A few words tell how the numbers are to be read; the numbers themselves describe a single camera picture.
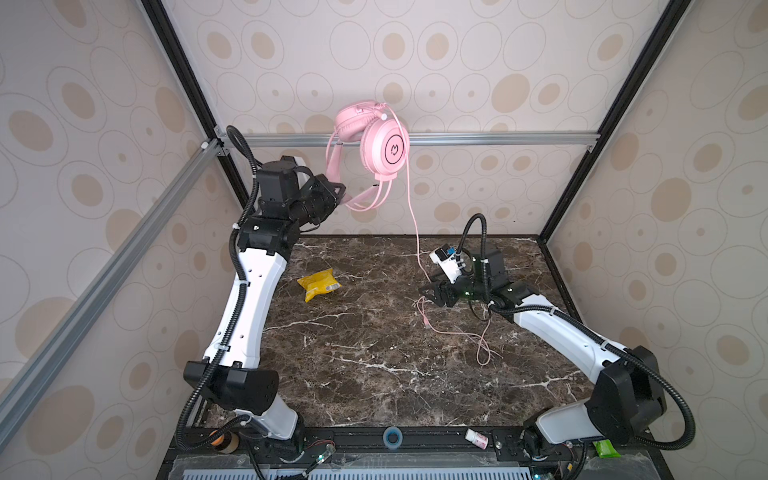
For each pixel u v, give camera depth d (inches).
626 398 16.4
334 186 27.0
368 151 20.1
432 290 28.3
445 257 27.2
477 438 28.7
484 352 35.2
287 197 20.0
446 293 27.6
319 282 39.6
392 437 29.5
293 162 24.3
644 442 17.4
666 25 27.3
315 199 22.8
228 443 27.4
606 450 28.2
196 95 31.4
